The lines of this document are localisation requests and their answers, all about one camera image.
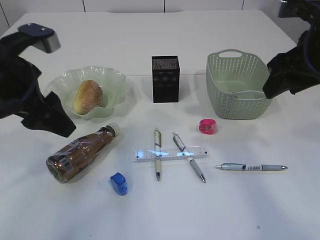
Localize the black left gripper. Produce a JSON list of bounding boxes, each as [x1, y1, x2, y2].
[[0, 31, 76, 138]]

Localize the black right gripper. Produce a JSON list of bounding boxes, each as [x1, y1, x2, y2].
[[262, 4, 320, 99]]

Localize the sugared bread roll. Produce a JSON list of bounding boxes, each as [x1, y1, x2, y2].
[[73, 80, 103, 115]]

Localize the brown coffee drink bottle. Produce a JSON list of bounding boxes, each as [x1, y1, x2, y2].
[[46, 122, 120, 183]]

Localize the green wavy glass plate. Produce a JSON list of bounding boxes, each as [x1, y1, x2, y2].
[[43, 65, 129, 120]]

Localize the green plastic woven basket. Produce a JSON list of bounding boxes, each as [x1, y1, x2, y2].
[[206, 49, 272, 120]]

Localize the blue pencil sharpener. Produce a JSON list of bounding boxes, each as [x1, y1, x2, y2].
[[108, 172, 128, 196]]

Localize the pink pencil sharpener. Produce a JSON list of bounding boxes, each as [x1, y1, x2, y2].
[[198, 118, 217, 135]]

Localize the grey blue gel pen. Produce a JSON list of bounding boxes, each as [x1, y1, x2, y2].
[[215, 163, 288, 172]]

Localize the beige barrel pen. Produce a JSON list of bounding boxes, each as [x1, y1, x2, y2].
[[154, 127, 162, 181]]

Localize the black mesh pen holder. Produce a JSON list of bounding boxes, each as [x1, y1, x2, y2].
[[151, 55, 180, 103]]

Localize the white grey patterned pen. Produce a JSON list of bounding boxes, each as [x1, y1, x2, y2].
[[172, 132, 207, 183]]

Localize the clear plastic ruler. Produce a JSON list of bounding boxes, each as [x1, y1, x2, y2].
[[133, 146, 210, 163]]

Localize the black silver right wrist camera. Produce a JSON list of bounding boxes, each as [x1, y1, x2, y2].
[[277, 0, 309, 18]]

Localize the blue silver left wrist camera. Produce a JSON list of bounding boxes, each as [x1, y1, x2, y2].
[[18, 23, 61, 54]]

